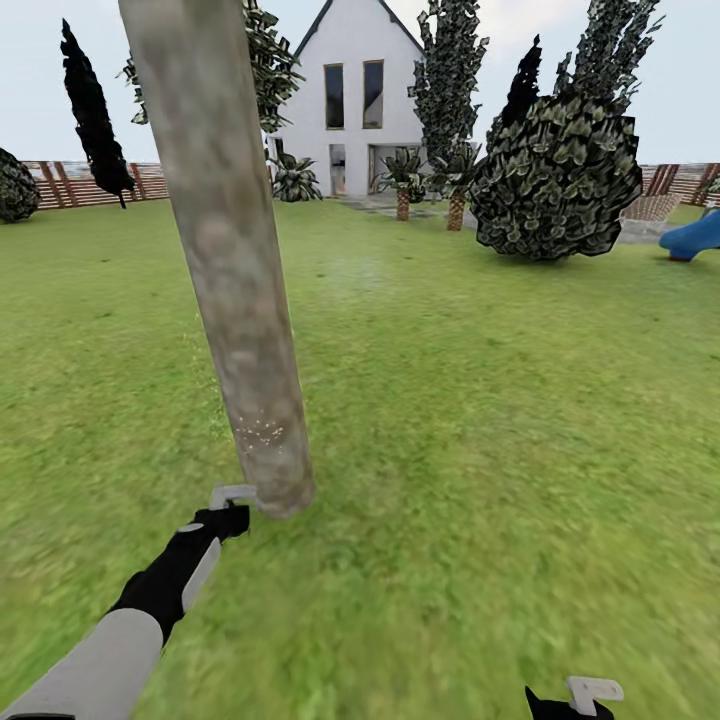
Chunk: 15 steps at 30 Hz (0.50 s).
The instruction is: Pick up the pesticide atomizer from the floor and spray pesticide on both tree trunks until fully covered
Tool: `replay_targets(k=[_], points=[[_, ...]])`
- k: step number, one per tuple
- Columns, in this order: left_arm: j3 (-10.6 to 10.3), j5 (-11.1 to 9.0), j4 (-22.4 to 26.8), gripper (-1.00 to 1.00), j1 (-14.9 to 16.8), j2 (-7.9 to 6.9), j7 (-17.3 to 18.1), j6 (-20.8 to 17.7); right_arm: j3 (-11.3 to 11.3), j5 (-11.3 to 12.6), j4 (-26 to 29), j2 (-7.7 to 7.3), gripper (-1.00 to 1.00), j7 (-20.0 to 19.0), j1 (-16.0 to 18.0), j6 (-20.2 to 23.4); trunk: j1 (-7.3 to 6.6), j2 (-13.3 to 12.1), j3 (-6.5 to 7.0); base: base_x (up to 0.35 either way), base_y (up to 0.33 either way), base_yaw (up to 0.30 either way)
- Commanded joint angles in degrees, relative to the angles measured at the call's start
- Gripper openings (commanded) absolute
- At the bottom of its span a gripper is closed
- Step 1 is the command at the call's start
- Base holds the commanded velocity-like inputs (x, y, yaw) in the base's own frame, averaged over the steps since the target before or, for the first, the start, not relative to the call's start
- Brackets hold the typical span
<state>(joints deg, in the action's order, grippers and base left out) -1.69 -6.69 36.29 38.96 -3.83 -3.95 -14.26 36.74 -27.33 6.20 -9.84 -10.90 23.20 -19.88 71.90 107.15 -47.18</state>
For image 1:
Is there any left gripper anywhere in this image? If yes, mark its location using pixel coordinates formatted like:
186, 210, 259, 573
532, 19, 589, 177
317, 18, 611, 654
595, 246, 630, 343
195, 503, 251, 535

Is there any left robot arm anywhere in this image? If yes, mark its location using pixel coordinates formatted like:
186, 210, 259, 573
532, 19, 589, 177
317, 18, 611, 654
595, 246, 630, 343
0, 484, 257, 720

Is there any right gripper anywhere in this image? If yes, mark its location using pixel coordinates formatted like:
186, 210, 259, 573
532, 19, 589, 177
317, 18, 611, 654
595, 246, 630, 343
525, 687, 614, 720

